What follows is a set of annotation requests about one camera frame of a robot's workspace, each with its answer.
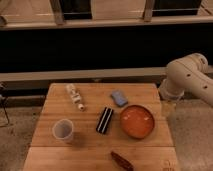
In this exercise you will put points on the black white striped block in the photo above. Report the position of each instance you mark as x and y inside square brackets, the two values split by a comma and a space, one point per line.
[104, 120]

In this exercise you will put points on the orange round bowl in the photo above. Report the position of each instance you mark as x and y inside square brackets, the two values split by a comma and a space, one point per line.
[137, 121]

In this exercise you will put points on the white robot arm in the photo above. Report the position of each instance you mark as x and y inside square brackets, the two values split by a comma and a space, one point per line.
[185, 77]

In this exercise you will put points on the clear plastic cup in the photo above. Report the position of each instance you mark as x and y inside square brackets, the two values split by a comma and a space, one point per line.
[63, 130]

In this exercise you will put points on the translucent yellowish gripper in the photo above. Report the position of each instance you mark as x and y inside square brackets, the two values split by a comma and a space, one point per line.
[168, 107]

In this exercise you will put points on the black stand at left edge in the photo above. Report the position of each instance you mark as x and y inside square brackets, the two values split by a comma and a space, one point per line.
[2, 105]

